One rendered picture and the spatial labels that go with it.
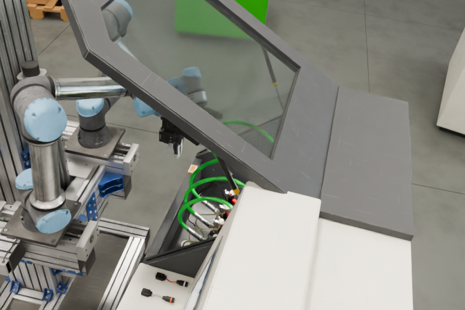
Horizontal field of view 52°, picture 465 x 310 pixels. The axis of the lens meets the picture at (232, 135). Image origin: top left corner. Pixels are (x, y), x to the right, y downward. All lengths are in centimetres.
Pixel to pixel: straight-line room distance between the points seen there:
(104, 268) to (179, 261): 109
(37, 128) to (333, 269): 92
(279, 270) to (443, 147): 343
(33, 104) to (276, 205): 76
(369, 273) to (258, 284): 34
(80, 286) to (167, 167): 124
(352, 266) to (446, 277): 215
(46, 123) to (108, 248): 155
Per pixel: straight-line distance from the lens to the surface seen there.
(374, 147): 171
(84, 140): 226
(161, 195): 344
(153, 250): 196
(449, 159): 439
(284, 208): 134
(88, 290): 277
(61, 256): 206
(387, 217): 149
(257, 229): 128
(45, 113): 146
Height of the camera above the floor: 253
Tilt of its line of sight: 40 degrees down
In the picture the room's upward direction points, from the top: 7 degrees clockwise
